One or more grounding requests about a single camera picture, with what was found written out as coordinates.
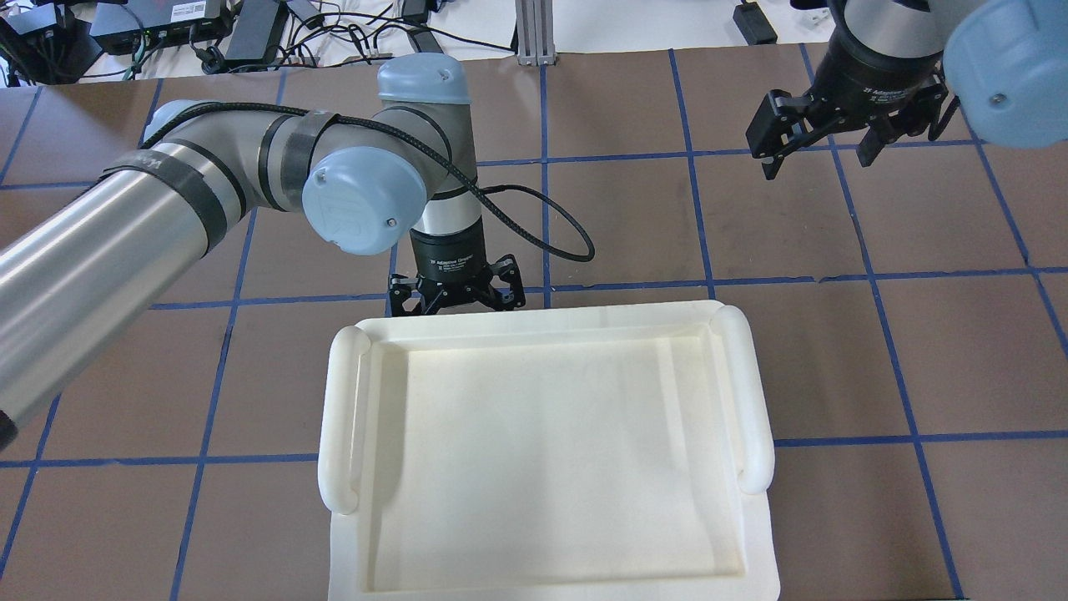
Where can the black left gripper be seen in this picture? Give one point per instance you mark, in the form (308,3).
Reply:
(451,258)

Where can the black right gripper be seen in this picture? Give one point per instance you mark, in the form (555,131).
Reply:
(868,77)

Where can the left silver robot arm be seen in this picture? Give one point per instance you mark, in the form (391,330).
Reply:
(75,282)

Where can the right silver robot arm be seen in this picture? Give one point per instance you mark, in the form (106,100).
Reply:
(890,64)

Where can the black power brick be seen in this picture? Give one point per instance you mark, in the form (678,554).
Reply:
(752,22)

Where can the white plastic tray cabinet top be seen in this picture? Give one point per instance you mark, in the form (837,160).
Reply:
(595,453)

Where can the aluminium frame post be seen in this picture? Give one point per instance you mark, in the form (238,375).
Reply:
(534,33)

